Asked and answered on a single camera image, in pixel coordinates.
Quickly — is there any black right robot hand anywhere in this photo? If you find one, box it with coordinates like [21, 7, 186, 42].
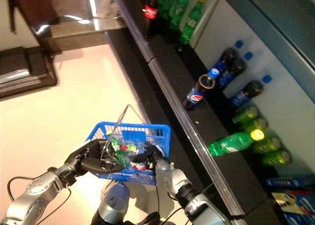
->
[129, 141, 171, 173]

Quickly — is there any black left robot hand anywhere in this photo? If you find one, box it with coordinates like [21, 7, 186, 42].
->
[64, 138, 124, 176]

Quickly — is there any blue plastic shopping basket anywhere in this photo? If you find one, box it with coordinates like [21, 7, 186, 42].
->
[85, 104, 172, 186]

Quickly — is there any Pepsi bottle with paper collar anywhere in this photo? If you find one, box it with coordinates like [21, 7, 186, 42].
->
[183, 67, 220, 111]

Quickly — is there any black shelf base plinth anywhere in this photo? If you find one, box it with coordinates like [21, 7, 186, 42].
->
[137, 62, 237, 225]
[104, 29, 153, 105]

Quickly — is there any Pepsi bottle blue cap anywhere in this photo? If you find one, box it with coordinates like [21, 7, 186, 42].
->
[212, 39, 244, 73]
[218, 51, 254, 89]
[229, 74, 272, 108]

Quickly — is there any black display stand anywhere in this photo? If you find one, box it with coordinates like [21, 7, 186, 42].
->
[0, 46, 58, 101]

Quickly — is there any Coca-Cola bottle red cap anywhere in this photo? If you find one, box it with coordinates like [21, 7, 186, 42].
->
[143, 0, 160, 39]

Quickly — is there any reflective metal side panel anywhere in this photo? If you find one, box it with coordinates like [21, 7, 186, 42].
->
[0, 0, 128, 55]

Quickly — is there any dark shelf board metal edge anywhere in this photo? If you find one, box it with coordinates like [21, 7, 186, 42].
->
[216, 0, 315, 70]

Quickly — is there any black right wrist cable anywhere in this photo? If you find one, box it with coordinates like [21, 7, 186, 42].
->
[154, 168, 189, 225]

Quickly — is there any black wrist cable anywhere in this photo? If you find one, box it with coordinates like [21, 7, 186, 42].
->
[154, 168, 189, 225]
[6, 176, 72, 217]

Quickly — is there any dark shelf board clear rail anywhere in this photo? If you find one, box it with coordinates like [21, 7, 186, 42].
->
[108, 0, 183, 63]
[231, 185, 315, 225]
[147, 47, 281, 217]

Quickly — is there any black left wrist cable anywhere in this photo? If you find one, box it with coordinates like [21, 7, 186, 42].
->
[6, 176, 72, 217]

